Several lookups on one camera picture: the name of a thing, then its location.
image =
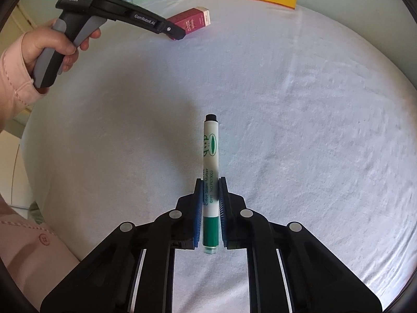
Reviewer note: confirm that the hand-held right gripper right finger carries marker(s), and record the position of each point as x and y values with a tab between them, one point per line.
223	215

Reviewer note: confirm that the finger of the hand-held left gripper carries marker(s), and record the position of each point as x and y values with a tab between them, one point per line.
171	29

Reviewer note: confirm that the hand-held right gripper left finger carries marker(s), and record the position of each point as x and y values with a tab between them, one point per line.
197	215

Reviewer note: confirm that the white marker with green cap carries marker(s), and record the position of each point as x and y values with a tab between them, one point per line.
211	156

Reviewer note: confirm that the person's left forearm pink sleeve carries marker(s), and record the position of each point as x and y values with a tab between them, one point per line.
9	81

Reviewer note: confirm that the person's left hand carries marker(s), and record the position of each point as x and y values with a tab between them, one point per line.
42	40

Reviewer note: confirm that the maroon and white box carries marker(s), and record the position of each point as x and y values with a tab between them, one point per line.
194	19

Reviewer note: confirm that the white tablecloth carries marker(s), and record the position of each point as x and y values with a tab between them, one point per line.
309	120

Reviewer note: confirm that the person's pink shirt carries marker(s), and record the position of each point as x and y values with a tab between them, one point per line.
29	254

